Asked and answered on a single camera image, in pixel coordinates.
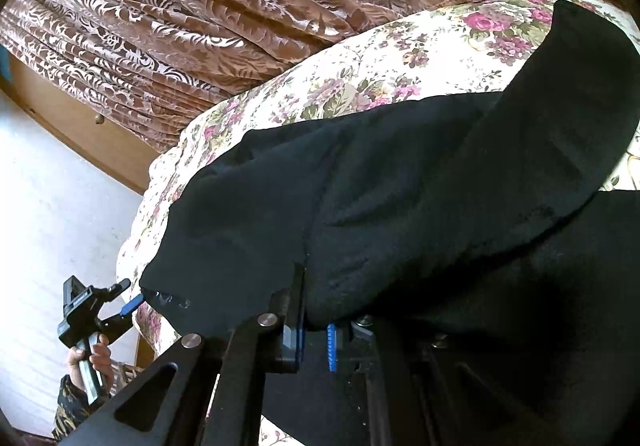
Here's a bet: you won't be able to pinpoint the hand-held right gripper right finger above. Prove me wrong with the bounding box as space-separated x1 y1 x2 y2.
326 317 501 446

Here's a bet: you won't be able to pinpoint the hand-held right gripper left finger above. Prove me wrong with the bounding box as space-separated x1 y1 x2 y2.
52 265 307 446

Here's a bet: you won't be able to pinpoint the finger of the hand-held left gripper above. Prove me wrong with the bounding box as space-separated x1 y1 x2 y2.
99 294 146 348
95 278 132 323

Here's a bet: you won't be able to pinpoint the black pants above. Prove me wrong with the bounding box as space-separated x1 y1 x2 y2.
139 0 640 446

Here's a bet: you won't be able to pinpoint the person's left hand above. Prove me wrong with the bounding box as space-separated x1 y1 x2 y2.
67 333 116 390

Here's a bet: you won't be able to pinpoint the wooden wardrobe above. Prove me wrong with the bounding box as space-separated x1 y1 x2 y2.
0 49 152 193

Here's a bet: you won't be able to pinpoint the floral blanket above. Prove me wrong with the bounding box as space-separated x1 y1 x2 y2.
116 0 640 446

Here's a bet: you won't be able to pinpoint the brown damask curtain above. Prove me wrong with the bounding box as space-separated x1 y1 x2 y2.
0 0 621 153

